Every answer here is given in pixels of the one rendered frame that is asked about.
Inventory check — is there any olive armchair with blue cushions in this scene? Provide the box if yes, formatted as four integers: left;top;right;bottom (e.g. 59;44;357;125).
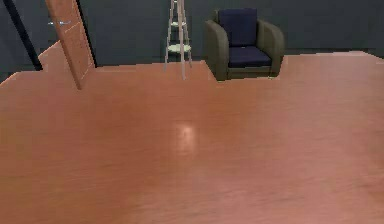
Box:
203;7;286;82

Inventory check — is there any white tripod shelf stand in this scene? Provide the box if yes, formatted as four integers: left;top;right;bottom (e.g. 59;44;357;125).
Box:
162;0;194;81

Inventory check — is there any brown wooden room door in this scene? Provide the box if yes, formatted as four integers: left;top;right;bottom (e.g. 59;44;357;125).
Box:
44;0;96;91

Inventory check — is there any silver door handle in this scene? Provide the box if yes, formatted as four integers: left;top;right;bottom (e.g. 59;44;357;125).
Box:
47;20;72;27

